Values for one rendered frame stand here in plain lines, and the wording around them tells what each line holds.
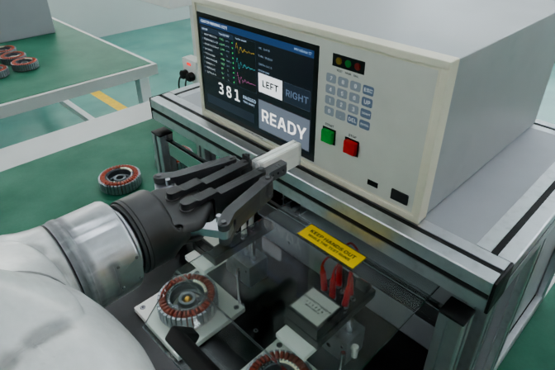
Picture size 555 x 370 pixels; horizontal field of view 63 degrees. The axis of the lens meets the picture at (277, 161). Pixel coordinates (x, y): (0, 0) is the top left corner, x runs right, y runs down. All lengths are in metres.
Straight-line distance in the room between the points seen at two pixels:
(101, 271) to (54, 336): 0.17
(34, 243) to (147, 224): 0.09
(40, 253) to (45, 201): 0.96
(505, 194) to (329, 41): 0.31
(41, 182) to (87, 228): 1.04
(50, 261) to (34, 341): 0.16
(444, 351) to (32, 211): 1.04
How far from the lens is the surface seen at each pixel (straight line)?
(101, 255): 0.41
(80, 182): 1.40
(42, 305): 0.26
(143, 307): 0.94
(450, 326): 0.60
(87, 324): 0.25
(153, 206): 0.44
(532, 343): 1.01
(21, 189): 1.44
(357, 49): 0.55
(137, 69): 2.22
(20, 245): 0.40
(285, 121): 0.66
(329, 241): 0.62
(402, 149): 0.55
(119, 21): 5.73
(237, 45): 0.70
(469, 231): 0.60
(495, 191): 0.68
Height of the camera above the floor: 1.47
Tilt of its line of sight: 31 degrees down
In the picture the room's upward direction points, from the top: straight up
